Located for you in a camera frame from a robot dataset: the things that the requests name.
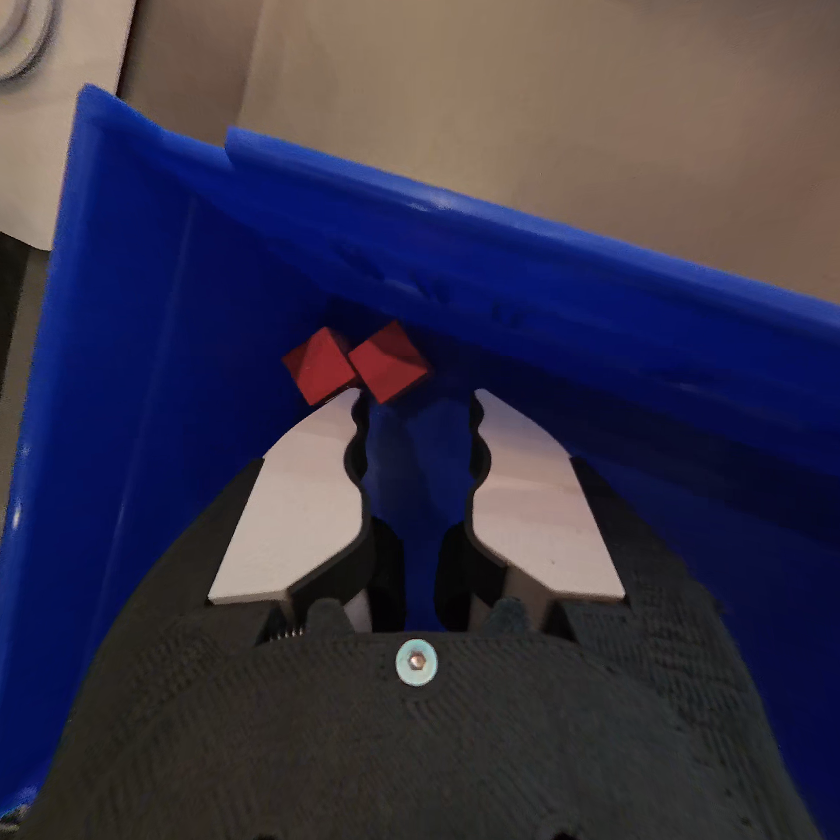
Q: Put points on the blue plastic bin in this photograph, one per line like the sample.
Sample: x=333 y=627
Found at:
x=164 y=394

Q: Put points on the white stand base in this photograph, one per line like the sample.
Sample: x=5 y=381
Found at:
x=65 y=164

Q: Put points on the grey desk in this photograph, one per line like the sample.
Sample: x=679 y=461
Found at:
x=525 y=98

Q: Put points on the red cube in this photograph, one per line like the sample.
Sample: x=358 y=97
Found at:
x=318 y=371
x=387 y=364

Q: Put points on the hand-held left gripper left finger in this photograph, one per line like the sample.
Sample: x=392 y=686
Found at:
x=295 y=518

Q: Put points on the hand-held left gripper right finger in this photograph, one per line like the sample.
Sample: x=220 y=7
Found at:
x=544 y=518

